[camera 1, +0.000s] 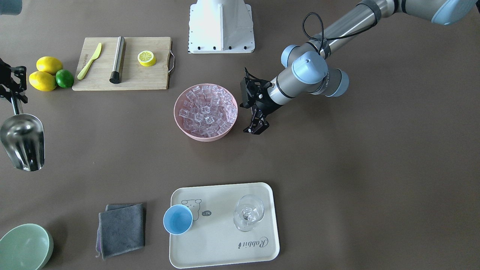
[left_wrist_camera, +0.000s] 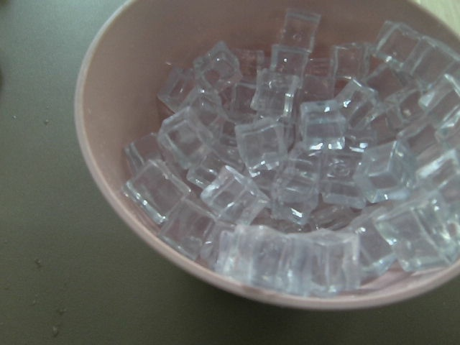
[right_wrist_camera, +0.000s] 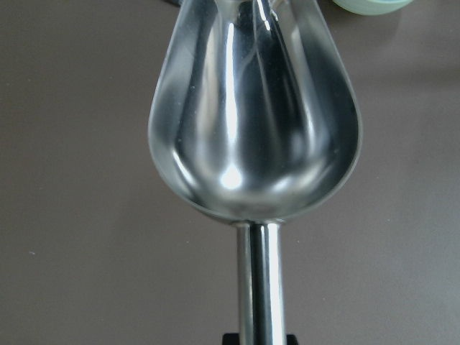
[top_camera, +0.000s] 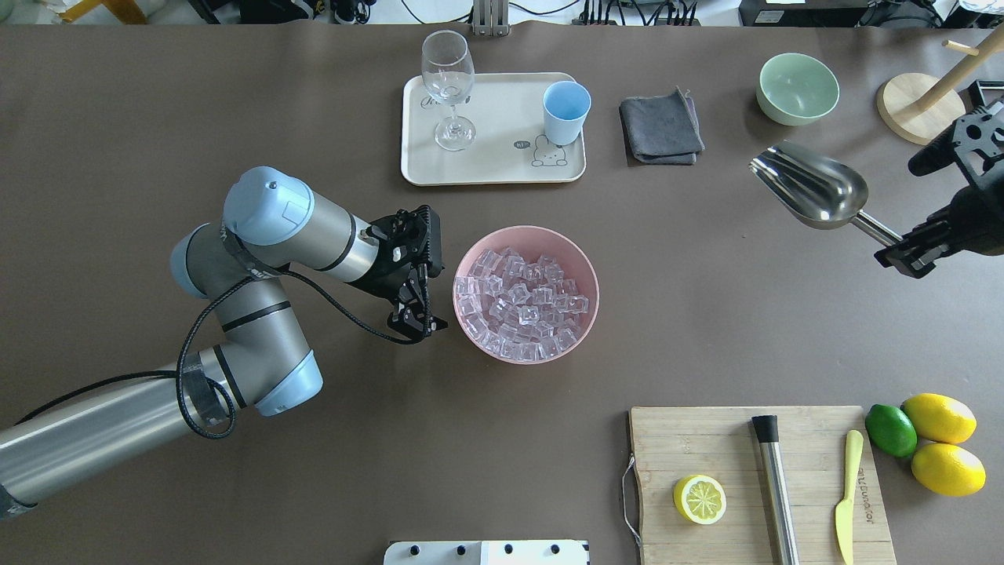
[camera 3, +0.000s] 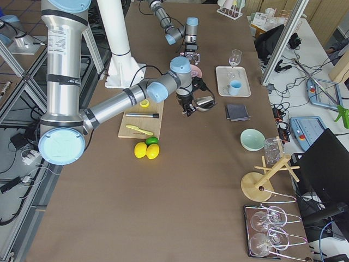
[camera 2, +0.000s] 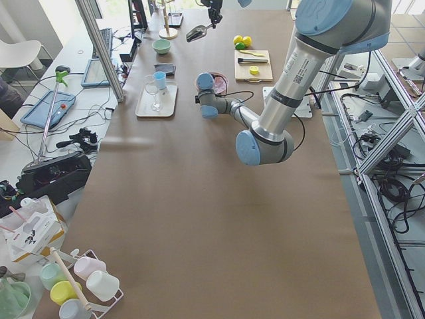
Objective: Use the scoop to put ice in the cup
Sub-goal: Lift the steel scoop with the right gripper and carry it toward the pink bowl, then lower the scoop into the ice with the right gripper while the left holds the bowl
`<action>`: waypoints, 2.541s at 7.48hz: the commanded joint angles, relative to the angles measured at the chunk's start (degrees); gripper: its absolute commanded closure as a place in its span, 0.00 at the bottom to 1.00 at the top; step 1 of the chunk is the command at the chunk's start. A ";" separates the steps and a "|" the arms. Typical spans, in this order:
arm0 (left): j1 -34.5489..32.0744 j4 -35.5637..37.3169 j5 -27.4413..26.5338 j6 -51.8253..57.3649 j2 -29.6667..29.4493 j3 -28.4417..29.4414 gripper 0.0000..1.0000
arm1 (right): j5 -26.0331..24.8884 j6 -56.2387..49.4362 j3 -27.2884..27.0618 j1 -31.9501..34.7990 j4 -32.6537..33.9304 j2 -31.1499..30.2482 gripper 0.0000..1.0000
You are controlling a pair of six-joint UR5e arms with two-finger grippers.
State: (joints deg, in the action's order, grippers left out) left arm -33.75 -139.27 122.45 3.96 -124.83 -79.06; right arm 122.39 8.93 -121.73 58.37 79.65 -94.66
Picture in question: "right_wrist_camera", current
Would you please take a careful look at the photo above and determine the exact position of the metal ice scoop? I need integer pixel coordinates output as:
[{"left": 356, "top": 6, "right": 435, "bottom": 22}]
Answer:
[{"left": 148, "top": 1, "right": 362, "bottom": 344}]

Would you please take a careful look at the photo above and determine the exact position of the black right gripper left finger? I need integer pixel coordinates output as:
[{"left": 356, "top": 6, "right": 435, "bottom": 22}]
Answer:
[{"left": 221, "top": 333, "right": 239, "bottom": 345}]

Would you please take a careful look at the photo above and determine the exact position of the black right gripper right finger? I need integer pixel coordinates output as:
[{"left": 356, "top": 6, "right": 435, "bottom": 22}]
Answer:
[{"left": 286, "top": 334, "right": 299, "bottom": 345}]

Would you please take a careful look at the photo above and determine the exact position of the green bowl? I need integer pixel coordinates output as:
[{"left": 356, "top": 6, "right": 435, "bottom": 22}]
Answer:
[{"left": 333, "top": 0, "right": 413, "bottom": 16}]

